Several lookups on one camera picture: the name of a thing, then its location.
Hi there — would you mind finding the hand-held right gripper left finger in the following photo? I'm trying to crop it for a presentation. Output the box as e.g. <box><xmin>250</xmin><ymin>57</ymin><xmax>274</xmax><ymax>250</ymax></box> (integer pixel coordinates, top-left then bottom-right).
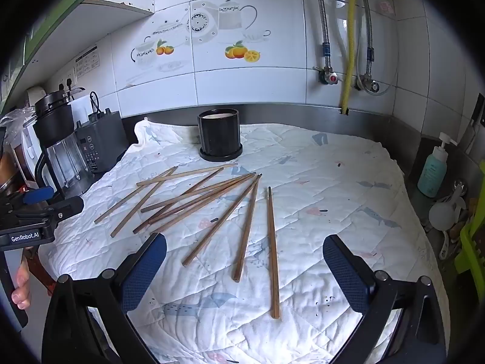
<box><xmin>42</xmin><ymin>232</ymin><xmax>167</xmax><ymax>364</ymax></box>

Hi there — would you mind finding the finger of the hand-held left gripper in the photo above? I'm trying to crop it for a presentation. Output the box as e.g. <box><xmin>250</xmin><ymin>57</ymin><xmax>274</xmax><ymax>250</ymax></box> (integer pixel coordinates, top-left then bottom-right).
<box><xmin>47</xmin><ymin>196</ymin><xmax>85</xmax><ymax>222</ymax></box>
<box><xmin>21</xmin><ymin>187</ymin><xmax>54</xmax><ymax>205</ymax></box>

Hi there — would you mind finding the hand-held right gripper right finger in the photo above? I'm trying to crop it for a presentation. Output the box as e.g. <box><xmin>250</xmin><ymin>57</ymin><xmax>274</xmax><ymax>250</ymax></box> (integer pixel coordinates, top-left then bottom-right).
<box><xmin>323</xmin><ymin>234</ymin><xmax>446</xmax><ymax>364</ymax></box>

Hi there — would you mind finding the pile of wooden chopsticks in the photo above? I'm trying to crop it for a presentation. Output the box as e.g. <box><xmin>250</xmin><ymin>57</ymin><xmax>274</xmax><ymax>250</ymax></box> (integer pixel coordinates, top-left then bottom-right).
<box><xmin>94</xmin><ymin>163</ymin><xmax>281</xmax><ymax>319</ymax></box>

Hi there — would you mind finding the black cylindrical chopstick holder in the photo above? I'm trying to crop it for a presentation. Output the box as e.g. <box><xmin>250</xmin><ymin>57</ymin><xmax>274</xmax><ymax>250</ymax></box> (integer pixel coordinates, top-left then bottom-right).
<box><xmin>197</xmin><ymin>108</ymin><xmax>243</xmax><ymax>162</ymax></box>

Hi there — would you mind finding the person's left hand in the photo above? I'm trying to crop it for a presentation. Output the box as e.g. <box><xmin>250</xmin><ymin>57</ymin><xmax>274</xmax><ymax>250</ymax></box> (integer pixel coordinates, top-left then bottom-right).
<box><xmin>11</xmin><ymin>259</ymin><xmax>32</xmax><ymax>310</ymax></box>

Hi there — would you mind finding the white appliance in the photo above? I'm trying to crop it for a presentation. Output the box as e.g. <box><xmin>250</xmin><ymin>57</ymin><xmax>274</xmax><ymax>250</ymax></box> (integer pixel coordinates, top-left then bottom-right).
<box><xmin>20</xmin><ymin>121</ymin><xmax>48</xmax><ymax>191</ymax></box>

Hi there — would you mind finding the white quilted printed cloth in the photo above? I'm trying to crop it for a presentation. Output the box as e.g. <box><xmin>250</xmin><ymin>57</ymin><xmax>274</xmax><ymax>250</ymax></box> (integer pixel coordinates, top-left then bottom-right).
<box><xmin>38</xmin><ymin>119</ymin><xmax>442</xmax><ymax>364</ymax></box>

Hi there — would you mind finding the black blender base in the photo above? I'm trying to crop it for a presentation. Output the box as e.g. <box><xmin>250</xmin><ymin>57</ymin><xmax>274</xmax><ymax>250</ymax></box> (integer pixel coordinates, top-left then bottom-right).
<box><xmin>74</xmin><ymin>109</ymin><xmax>128</xmax><ymax>175</ymax></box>

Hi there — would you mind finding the white plastic ladle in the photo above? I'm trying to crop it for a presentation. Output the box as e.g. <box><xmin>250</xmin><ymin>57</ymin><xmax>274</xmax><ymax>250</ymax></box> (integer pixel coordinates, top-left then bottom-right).
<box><xmin>428</xmin><ymin>193</ymin><xmax>467</xmax><ymax>261</ymax></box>

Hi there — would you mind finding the green plastic rack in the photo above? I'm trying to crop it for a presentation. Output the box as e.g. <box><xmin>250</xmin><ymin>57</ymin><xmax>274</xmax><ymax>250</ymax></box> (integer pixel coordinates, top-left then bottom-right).
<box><xmin>453</xmin><ymin>159</ymin><xmax>485</xmax><ymax>286</ymax></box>

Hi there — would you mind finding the teal pump soap bottle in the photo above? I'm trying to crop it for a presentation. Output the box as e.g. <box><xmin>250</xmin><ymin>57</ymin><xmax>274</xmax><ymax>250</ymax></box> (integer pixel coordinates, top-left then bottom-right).
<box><xmin>417</xmin><ymin>132</ymin><xmax>459</xmax><ymax>198</ymax></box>

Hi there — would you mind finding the metal angle valve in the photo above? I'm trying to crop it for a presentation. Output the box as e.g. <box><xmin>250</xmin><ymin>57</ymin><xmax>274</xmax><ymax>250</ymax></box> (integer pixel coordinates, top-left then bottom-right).
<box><xmin>354</xmin><ymin>75</ymin><xmax>380</xmax><ymax>92</ymax></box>

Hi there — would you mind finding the yellow gas pipe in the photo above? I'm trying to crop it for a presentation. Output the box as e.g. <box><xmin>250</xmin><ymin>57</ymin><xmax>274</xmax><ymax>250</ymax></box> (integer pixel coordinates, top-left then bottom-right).
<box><xmin>339</xmin><ymin>0</ymin><xmax>359</xmax><ymax>116</ymax></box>

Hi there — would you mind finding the black power cable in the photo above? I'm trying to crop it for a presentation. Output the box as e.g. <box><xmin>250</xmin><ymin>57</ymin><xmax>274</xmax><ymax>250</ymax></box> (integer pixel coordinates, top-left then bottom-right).
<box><xmin>89</xmin><ymin>91</ymin><xmax>111</xmax><ymax>116</ymax></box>

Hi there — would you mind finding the wall label sticker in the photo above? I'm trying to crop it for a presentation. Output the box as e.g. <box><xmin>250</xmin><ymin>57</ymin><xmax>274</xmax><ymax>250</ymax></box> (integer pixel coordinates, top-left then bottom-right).
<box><xmin>74</xmin><ymin>45</ymin><xmax>101</xmax><ymax>79</ymax></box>

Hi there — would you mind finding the wall cabinet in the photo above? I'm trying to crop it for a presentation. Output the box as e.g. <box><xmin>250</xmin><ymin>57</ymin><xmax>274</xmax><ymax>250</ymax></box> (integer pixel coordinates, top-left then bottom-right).
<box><xmin>0</xmin><ymin>0</ymin><xmax>154</xmax><ymax>110</ymax></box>

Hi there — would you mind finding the red handled valve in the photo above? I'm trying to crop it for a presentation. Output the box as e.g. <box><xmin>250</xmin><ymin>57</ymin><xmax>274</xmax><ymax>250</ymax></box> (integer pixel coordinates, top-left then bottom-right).
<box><xmin>314</xmin><ymin>66</ymin><xmax>342</xmax><ymax>85</ymax></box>

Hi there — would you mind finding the braided metal hose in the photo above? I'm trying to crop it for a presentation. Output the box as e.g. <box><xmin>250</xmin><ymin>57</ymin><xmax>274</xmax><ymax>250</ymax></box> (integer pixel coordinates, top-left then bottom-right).
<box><xmin>360</xmin><ymin>0</ymin><xmax>376</xmax><ymax>77</ymax></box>
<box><xmin>310</xmin><ymin>0</ymin><xmax>333</xmax><ymax>72</ymax></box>

